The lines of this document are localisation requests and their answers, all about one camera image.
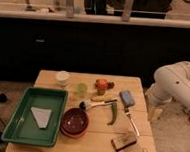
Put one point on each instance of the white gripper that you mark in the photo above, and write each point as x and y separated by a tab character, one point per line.
156	98

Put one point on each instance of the blue sponge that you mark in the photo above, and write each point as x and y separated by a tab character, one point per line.
127	98

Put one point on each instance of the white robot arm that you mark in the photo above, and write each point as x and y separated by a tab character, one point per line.
170	81

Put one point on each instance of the green translucent cup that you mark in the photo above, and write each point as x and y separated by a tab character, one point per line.
81	90

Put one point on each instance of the white paper cup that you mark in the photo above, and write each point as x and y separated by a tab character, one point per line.
62	78

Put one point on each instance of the silver fork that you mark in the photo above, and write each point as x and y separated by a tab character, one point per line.
128	114

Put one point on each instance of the green chili pepper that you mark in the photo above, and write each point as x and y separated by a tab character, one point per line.
114	113

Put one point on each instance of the wooden block brush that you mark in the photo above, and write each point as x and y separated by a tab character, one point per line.
124	141

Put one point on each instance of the dark brown toy piece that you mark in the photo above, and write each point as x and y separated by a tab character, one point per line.
111	85

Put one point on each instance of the orange toy fruit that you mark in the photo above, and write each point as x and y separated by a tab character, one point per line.
101	85

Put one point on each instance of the dark red bowl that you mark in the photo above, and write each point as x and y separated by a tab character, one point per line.
74	122

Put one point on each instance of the grey folded cloth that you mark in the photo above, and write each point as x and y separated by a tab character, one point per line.
41	116

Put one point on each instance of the green plastic tray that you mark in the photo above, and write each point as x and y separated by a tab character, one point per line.
22	127

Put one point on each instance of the white handled brush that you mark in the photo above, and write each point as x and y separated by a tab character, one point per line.
86	105

